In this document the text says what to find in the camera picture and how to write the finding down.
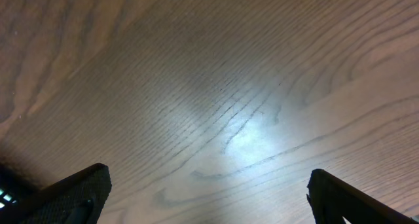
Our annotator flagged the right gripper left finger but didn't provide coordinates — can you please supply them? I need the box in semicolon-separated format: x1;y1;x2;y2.
1;163;112;224

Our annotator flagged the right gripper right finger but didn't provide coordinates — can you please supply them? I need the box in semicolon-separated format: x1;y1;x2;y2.
306;169;418;224

